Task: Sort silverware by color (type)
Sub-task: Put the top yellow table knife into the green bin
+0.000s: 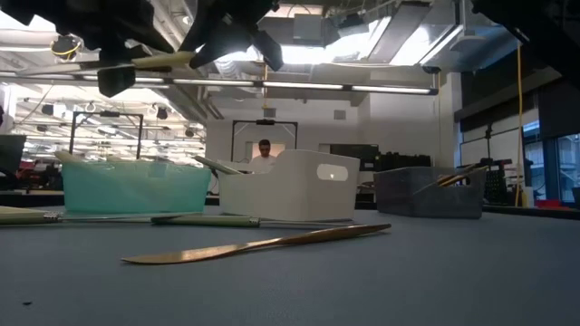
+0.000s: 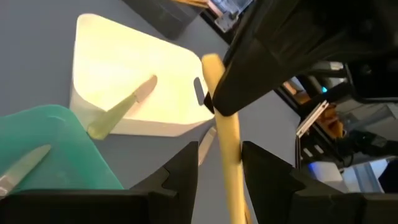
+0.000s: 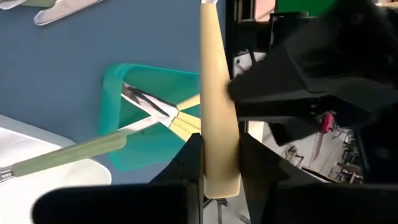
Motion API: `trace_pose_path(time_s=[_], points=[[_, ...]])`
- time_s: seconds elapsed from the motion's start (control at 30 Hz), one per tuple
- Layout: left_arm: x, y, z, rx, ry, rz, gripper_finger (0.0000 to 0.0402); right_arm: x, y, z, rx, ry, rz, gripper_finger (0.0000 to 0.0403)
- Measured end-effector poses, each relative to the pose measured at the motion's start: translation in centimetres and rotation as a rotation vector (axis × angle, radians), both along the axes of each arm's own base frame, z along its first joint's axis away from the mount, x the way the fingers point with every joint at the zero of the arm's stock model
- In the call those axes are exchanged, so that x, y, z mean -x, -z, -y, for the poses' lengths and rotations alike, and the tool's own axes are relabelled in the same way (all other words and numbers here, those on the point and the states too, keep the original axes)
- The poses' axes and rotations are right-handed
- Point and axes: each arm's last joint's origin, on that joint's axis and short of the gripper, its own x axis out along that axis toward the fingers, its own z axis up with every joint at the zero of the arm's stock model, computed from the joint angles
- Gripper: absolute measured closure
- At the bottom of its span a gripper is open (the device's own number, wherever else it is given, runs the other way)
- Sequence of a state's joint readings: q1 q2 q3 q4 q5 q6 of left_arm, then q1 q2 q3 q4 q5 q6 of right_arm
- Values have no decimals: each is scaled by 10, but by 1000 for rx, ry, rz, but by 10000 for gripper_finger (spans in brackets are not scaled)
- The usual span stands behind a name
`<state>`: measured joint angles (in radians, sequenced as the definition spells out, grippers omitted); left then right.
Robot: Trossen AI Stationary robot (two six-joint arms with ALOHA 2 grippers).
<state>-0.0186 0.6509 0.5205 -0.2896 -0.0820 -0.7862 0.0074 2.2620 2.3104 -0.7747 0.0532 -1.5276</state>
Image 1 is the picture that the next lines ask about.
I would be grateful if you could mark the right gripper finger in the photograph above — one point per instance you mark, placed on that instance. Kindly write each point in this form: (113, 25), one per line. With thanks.
(271, 50)
(217, 41)

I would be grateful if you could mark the long ceiling light bar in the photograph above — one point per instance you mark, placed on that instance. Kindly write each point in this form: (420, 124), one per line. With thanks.
(294, 84)

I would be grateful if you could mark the grey ceiling unit box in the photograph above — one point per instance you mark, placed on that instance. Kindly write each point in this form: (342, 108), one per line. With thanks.
(310, 29)

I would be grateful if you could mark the person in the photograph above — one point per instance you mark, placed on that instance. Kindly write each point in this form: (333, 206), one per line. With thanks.
(264, 147)

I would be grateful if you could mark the black gantry frame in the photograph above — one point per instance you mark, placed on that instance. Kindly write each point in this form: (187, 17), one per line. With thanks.
(265, 121)
(106, 113)

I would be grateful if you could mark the teal plastic bin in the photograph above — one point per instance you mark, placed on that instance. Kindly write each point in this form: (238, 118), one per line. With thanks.
(136, 190)

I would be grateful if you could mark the wooden utensil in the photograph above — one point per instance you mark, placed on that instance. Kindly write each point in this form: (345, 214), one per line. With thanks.
(204, 253)

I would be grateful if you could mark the square wall vent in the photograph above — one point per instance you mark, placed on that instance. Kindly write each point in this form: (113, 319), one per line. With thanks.
(269, 112)
(340, 114)

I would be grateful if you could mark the grey plastic bin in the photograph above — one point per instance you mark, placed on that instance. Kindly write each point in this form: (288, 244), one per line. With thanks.
(408, 199)

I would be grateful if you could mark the black monitor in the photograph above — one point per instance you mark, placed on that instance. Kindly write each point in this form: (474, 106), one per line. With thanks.
(353, 151)
(11, 154)

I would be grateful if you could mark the blue-framed window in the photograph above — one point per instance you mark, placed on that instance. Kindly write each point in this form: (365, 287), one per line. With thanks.
(550, 167)

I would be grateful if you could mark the grey-blue table mat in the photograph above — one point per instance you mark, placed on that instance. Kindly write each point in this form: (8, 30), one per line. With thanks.
(408, 290)

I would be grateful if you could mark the white plastic bin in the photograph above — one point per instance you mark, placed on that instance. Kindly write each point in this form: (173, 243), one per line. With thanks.
(290, 194)

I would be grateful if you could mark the black equipment row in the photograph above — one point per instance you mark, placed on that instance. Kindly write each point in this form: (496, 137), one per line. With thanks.
(403, 160)

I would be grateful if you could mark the black light stand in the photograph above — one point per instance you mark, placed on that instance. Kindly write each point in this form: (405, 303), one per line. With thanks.
(488, 145)

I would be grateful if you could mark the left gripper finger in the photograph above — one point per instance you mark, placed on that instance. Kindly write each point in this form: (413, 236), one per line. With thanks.
(140, 43)
(115, 81)

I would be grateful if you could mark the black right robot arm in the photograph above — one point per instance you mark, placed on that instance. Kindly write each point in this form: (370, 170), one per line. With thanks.
(544, 27)

